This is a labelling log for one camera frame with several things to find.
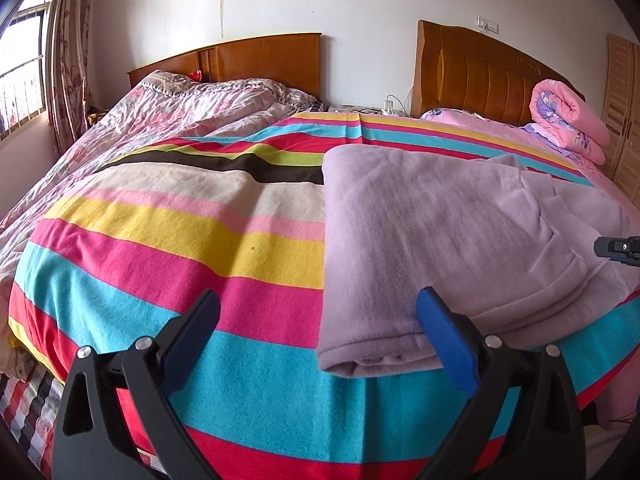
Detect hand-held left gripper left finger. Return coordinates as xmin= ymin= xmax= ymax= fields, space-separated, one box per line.
xmin=51 ymin=287 xmax=222 ymax=480

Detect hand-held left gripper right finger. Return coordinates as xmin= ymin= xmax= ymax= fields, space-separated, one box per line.
xmin=416 ymin=286 xmax=587 ymax=480

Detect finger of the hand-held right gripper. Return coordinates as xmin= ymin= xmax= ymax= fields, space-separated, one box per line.
xmin=593 ymin=235 xmax=640 ymax=267

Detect lilac purple blanket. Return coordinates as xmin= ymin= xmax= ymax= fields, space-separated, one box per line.
xmin=315 ymin=145 xmax=640 ymax=379

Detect striped colourful blanket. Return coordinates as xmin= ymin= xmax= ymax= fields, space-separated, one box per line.
xmin=7 ymin=109 xmax=640 ymax=480

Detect light wooden wardrobe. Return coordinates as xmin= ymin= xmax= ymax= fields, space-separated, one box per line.
xmin=602 ymin=32 xmax=640 ymax=202

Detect rolled pink quilt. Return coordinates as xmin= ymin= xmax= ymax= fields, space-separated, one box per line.
xmin=522 ymin=78 xmax=612 ymax=166

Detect plaid checked cloth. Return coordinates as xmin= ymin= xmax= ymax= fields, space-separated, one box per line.
xmin=0 ymin=359 xmax=67 ymax=472

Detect pink bed sheet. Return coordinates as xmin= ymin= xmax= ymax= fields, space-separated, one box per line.
xmin=419 ymin=107 xmax=640 ymax=432

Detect curved padded wooden headboard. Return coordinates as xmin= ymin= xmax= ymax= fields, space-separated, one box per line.
xmin=409 ymin=19 xmax=587 ymax=127

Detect pink floral quilt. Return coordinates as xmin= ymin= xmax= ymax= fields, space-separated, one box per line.
xmin=0 ymin=69 xmax=322 ymax=288

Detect patterned nightstand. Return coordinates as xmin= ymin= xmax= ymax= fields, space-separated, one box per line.
xmin=325 ymin=103 xmax=387 ymax=117

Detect plain wooden headboard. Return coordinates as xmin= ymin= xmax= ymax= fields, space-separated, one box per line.
xmin=126 ymin=32 xmax=324 ymax=99

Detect pink floral curtain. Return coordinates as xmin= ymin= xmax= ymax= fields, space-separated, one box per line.
xmin=47 ymin=0 xmax=99 ymax=157

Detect barred window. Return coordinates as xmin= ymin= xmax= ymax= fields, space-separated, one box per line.
xmin=0 ymin=0 xmax=57 ymax=137

